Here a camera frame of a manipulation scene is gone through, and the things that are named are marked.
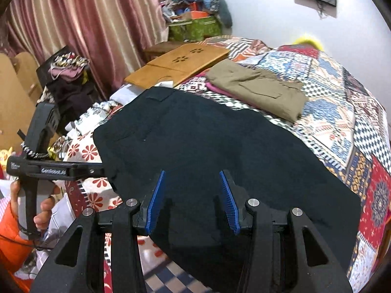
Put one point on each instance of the orange box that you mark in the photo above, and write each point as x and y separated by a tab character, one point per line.
193	15

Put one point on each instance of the orange sleeve left forearm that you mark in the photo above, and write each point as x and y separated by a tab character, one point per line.
14	250

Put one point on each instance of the black pants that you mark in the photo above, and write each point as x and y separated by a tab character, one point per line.
192	139

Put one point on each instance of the folded khaki pants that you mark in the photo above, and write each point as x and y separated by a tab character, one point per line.
260	88

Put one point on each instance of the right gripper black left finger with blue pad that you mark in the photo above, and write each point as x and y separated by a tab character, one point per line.
151	205

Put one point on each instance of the wooden lap tray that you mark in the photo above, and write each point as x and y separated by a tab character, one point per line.
177	65

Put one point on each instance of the green patterned storage box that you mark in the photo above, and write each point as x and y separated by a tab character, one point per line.
194	30

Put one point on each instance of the patchwork patterned bedspread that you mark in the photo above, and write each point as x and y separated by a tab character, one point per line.
342	123

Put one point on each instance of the person's left hand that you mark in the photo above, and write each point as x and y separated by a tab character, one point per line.
42	219

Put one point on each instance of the pile of blue clothes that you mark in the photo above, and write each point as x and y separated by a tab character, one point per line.
173	10

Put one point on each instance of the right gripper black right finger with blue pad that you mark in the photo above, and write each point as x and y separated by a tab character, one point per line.
234	203

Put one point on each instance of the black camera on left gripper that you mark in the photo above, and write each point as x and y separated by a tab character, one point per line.
41	130

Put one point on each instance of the striped pink curtain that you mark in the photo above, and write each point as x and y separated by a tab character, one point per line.
112	34

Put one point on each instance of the yellow plush headboard item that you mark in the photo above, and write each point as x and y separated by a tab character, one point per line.
309	41

